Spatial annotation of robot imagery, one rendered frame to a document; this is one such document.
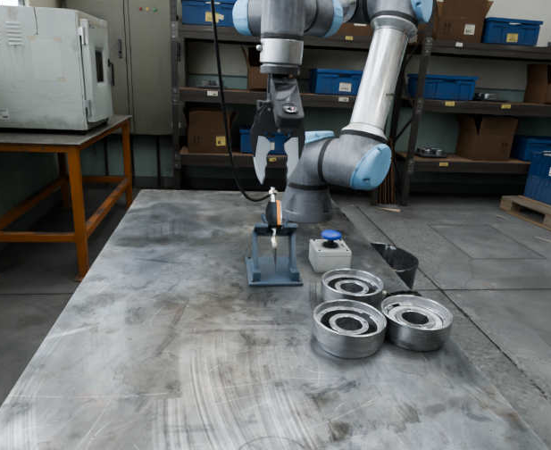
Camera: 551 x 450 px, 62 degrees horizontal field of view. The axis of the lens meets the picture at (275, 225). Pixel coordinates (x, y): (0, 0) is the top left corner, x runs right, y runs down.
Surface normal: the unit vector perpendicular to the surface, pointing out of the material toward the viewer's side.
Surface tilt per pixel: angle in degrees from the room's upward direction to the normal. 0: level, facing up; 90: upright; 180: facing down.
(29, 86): 90
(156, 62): 90
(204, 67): 90
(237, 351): 0
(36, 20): 90
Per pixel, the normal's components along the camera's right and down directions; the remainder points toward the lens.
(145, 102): 0.11, 0.33
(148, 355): 0.05, -0.95
